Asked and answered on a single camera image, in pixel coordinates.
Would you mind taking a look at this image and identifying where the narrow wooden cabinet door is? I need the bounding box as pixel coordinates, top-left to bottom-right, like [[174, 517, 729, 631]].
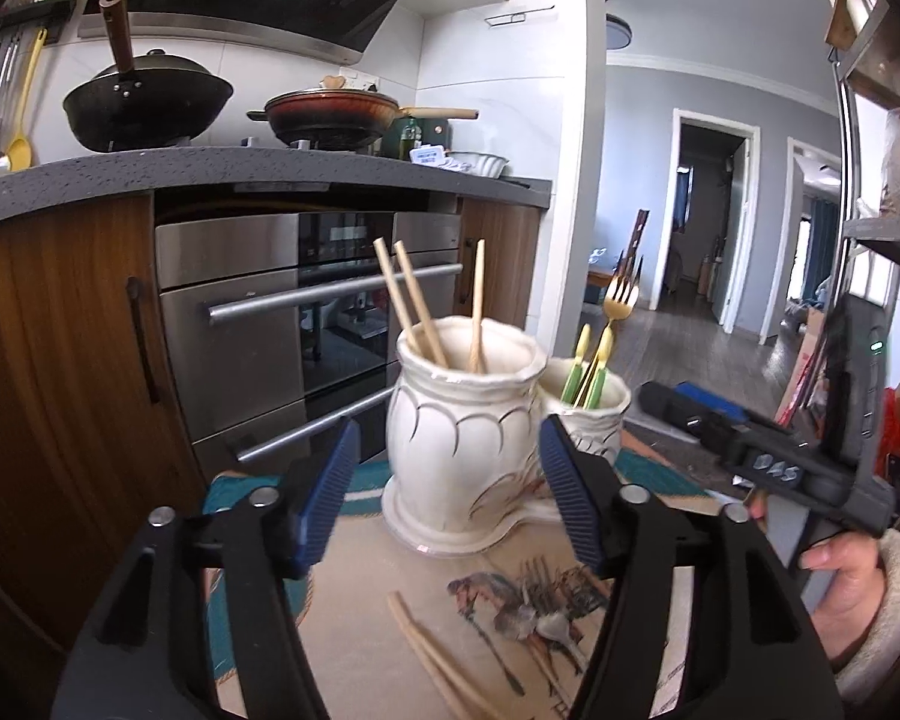
[[457, 199, 542, 331]]

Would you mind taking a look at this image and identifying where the black cabinet handle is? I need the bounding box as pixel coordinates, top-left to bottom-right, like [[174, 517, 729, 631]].
[[125, 276, 161, 406]]

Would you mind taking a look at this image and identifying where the metal shelf rack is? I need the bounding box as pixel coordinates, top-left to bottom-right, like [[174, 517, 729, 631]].
[[825, 0, 900, 406]]

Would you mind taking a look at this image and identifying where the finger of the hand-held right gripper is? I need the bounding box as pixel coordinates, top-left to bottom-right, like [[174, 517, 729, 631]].
[[636, 380, 743, 458], [675, 382, 796, 440]]

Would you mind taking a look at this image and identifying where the person's right forearm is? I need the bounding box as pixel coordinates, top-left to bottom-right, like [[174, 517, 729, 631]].
[[832, 529, 900, 706]]

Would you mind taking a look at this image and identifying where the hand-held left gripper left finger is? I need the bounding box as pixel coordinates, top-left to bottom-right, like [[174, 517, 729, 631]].
[[49, 416, 365, 720]]

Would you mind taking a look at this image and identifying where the grey speckled kitchen counter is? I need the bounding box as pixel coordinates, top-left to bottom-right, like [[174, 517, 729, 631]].
[[0, 146, 554, 233]]

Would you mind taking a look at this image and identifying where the wall wire rack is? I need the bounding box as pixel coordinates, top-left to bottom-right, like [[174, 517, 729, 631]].
[[484, 4, 556, 27]]

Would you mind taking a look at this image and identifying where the black wall spice rack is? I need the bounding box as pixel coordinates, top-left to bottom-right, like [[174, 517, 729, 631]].
[[0, 0, 76, 46]]

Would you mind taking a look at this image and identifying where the wide wooden cabinet door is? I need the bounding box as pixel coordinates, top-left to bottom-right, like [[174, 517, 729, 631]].
[[0, 195, 203, 661]]

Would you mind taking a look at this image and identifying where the yellow hanging spatula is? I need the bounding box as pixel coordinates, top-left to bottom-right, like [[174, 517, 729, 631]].
[[4, 28, 48, 172]]

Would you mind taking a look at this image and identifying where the yellow plastic fruit fork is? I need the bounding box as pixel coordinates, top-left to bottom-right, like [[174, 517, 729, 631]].
[[583, 326, 616, 410], [560, 324, 593, 404]]

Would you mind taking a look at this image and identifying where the wooden chopstick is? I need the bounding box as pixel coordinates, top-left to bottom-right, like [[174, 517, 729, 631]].
[[469, 238, 488, 374], [394, 240, 451, 370], [401, 615, 505, 720], [387, 591, 488, 720], [373, 237, 437, 361]]

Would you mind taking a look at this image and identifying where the black wok with wooden handle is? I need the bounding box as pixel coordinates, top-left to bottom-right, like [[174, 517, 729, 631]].
[[62, 0, 235, 155]]

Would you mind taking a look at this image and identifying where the white door frame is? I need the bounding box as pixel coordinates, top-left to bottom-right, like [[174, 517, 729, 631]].
[[784, 136, 845, 346], [671, 109, 762, 335]]

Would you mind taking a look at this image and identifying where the silver metal fork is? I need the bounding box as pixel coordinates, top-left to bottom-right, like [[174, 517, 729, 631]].
[[514, 555, 593, 680]]

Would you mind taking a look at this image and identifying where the red frying pan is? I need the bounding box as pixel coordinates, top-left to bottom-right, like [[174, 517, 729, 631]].
[[246, 88, 479, 151]]

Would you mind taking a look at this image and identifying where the round ceiling lamp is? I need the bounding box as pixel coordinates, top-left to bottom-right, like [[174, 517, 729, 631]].
[[606, 0, 634, 52]]

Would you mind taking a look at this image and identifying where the white ceramic floral utensil holder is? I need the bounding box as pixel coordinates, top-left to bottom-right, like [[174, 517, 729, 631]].
[[381, 317, 632, 560]]

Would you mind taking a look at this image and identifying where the printed teal beige tablecloth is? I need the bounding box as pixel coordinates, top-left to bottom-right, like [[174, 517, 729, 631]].
[[202, 420, 728, 720]]

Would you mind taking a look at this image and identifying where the white fluted bowl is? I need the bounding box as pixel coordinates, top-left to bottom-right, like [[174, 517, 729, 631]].
[[446, 151, 511, 179]]

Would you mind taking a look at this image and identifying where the stainless steel oven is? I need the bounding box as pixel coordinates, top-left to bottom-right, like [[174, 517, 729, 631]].
[[154, 199, 466, 477]]

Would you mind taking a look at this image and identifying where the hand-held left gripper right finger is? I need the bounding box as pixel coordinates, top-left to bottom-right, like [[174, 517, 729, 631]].
[[538, 414, 845, 720]]

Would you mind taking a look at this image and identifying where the gold metal fork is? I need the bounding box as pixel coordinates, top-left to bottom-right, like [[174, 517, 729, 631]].
[[581, 255, 641, 406]]

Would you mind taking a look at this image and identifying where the person's right hand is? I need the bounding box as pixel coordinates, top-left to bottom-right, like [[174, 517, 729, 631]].
[[799, 532, 890, 672]]

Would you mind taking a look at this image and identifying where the wooden chair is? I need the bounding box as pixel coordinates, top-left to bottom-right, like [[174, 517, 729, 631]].
[[585, 208, 650, 308]]

